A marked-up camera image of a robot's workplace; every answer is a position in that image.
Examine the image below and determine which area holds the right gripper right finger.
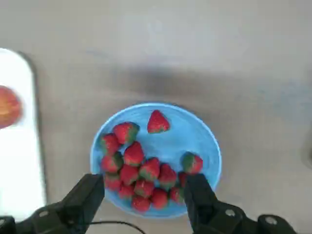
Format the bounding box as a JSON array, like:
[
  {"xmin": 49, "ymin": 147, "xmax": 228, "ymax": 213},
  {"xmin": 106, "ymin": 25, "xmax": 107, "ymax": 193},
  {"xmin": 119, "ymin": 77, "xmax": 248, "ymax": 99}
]
[{"xmin": 183, "ymin": 173, "xmax": 298, "ymax": 234}]

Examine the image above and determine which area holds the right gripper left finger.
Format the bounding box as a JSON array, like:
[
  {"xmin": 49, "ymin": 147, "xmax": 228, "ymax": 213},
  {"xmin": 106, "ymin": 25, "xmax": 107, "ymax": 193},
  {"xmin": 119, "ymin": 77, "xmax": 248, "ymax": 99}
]
[{"xmin": 0, "ymin": 173, "xmax": 106, "ymax": 234}]

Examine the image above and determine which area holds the red strawberry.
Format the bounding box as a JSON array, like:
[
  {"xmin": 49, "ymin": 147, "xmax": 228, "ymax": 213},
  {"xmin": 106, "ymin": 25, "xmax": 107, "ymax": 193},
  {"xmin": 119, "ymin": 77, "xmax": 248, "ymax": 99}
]
[
  {"xmin": 118, "ymin": 185, "xmax": 135, "ymax": 200},
  {"xmin": 99, "ymin": 133, "xmax": 121, "ymax": 156},
  {"xmin": 104, "ymin": 173, "xmax": 122, "ymax": 192},
  {"xmin": 147, "ymin": 109, "xmax": 171, "ymax": 134},
  {"xmin": 113, "ymin": 121, "xmax": 141, "ymax": 144},
  {"xmin": 119, "ymin": 164, "xmax": 139, "ymax": 186},
  {"xmin": 138, "ymin": 157, "xmax": 161, "ymax": 182},
  {"xmin": 123, "ymin": 141, "xmax": 145, "ymax": 167},
  {"xmin": 178, "ymin": 172, "xmax": 190, "ymax": 188},
  {"xmin": 170, "ymin": 186, "xmax": 186, "ymax": 204},
  {"xmin": 150, "ymin": 188, "xmax": 169, "ymax": 210},
  {"xmin": 100, "ymin": 152, "xmax": 124, "ymax": 174},
  {"xmin": 131, "ymin": 196, "xmax": 152, "ymax": 214},
  {"xmin": 180, "ymin": 151, "xmax": 204, "ymax": 175},
  {"xmin": 133, "ymin": 179, "xmax": 155, "ymax": 198},
  {"xmin": 158, "ymin": 163, "xmax": 177, "ymax": 191}
]

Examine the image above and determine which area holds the cream rectangular tray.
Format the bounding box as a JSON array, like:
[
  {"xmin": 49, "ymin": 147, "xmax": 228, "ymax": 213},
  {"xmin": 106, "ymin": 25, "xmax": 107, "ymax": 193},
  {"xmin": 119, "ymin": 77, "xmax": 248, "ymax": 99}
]
[{"xmin": 0, "ymin": 48, "xmax": 48, "ymax": 213}]

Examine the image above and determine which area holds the blue round plate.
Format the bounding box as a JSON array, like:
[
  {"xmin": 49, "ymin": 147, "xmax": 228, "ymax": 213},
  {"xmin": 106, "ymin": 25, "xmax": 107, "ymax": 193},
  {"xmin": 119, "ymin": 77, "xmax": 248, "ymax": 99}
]
[{"xmin": 89, "ymin": 102, "xmax": 222, "ymax": 218}]

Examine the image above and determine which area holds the red apple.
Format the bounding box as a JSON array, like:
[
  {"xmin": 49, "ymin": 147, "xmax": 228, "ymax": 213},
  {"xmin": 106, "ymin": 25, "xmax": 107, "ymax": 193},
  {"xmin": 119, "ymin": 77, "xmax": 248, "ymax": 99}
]
[{"xmin": 0, "ymin": 85, "xmax": 24, "ymax": 130}]

